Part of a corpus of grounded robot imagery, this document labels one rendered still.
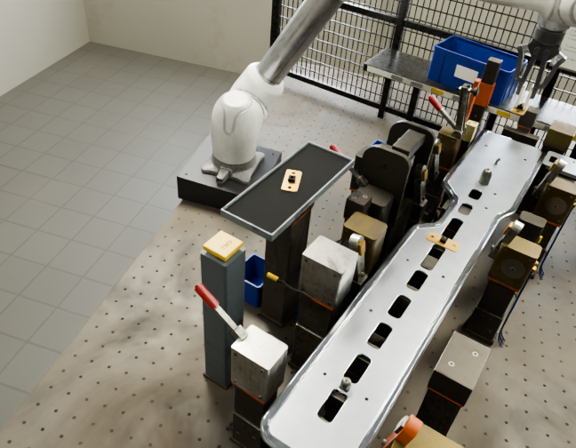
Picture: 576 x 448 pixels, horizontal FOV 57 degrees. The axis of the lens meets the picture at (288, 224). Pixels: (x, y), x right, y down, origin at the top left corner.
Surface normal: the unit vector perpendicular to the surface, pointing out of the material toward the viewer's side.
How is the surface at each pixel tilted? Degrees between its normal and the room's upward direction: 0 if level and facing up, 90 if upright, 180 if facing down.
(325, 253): 0
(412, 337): 0
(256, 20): 90
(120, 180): 0
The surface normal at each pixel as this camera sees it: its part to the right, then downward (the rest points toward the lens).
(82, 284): 0.07, -0.76
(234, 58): -0.30, 0.60
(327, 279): -0.55, 0.51
